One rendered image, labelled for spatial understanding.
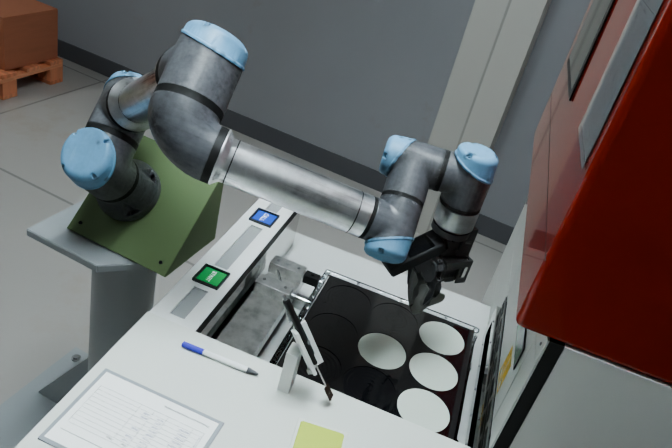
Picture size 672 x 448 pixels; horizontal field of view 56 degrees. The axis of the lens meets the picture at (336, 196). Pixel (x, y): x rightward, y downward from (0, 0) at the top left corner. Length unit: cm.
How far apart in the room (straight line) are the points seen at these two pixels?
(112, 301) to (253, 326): 49
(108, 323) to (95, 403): 71
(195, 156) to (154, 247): 55
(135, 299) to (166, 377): 63
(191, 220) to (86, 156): 28
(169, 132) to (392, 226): 38
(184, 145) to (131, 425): 42
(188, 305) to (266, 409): 27
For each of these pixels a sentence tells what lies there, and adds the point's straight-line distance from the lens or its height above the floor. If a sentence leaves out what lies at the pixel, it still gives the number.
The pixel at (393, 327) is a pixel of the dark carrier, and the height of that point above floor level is 90.
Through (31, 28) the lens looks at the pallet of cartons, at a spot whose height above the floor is 38.
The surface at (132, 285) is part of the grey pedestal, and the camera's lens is 165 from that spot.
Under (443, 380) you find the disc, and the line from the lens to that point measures 129.
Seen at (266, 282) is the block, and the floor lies 91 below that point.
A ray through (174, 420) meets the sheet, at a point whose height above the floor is 97.
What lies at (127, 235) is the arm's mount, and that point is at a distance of 154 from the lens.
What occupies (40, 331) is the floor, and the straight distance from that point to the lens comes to 255.
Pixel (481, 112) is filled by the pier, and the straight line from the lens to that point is 314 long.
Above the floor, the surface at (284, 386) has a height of 98.
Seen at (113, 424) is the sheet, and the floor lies 97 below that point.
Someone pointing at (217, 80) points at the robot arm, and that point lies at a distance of 102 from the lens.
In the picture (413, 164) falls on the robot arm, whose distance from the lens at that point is 107.
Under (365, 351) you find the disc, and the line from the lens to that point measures 128.
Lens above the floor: 176
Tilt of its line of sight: 29 degrees down
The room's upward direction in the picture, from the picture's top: 15 degrees clockwise
